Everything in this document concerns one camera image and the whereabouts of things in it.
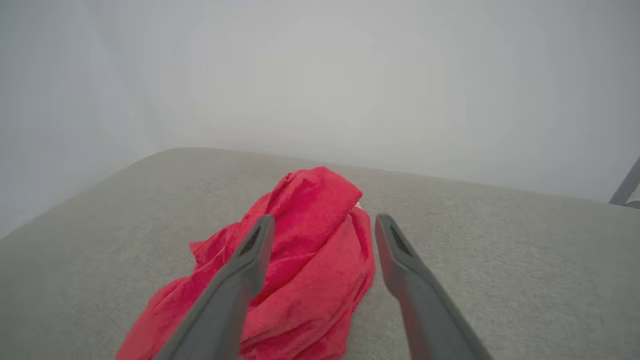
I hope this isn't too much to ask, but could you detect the red Bulls jersey shirt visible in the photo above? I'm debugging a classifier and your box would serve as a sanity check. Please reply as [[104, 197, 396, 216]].
[[116, 166, 377, 360]]

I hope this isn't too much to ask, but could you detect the grey metal stand leg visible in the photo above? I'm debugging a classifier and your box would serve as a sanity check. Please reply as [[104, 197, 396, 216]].
[[609, 157, 640, 209]]

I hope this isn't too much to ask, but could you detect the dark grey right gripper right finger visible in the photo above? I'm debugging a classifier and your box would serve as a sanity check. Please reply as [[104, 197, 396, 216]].
[[375, 214, 493, 360]]

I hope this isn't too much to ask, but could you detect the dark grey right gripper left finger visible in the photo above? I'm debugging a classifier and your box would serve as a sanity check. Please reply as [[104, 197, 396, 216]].
[[155, 215, 276, 360]]

